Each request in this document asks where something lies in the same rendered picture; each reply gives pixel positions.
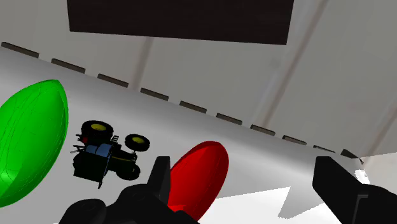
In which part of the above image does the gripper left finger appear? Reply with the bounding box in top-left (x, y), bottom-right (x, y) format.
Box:
top-left (58, 155), bottom-right (199, 224)

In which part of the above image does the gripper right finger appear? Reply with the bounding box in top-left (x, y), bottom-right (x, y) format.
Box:
top-left (312, 155), bottom-right (397, 224)

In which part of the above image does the red bowl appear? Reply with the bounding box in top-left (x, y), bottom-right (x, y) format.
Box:
top-left (167, 141), bottom-right (230, 221)

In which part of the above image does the black toy tractor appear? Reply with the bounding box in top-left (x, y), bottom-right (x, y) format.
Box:
top-left (70, 120), bottom-right (151, 190)

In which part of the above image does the green bowl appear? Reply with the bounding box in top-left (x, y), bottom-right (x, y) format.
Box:
top-left (0, 79), bottom-right (69, 209)

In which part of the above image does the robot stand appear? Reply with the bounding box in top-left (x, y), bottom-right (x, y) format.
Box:
top-left (66, 0), bottom-right (295, 46)

